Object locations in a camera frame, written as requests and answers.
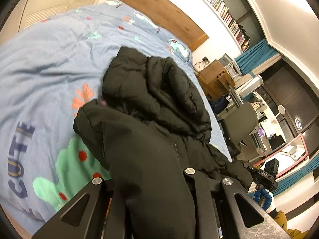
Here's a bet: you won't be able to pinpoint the black hooded puffer jacket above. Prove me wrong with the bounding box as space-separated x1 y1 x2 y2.
74 46 252 238

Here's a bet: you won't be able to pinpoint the blue gloved right hand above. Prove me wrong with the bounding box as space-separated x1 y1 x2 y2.
252 188 276 214

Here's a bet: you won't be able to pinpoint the pink framed mirror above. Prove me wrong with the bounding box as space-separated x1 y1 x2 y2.
254 134 309 178

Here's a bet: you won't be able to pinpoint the mustard yellow trousers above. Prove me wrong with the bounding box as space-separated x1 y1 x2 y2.
274 210 310 239

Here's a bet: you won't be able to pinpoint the grey desk chair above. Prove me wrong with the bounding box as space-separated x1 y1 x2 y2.
219 102 259 159

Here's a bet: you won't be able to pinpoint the white desk lamp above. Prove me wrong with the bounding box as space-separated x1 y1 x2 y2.
275 105 286 118

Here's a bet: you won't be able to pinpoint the dark bag on floor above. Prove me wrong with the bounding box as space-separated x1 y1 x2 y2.
208 96 229 114

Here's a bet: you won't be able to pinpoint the wooden bedside drawer unit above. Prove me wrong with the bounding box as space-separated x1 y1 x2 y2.
197 60 235 100

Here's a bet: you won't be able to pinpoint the teal curtain right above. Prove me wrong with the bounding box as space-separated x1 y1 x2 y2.
235 38 279 77

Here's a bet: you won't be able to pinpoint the white printer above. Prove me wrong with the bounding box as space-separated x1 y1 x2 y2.
218 53 242 79

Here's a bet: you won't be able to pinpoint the row of books on shelf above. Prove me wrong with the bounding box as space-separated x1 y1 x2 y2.
205 0 250 52

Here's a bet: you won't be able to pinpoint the wooden headboard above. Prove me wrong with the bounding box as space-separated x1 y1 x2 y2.
120 0 209 52

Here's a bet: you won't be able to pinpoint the blue patterned bed duvet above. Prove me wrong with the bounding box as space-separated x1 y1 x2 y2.
1 0 231 238

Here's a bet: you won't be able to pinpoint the white sliding wardrobe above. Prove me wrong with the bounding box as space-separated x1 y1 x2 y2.
0 0 126 38

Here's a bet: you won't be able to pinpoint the wall power socket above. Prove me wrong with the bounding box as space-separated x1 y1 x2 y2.
202 57 210 64

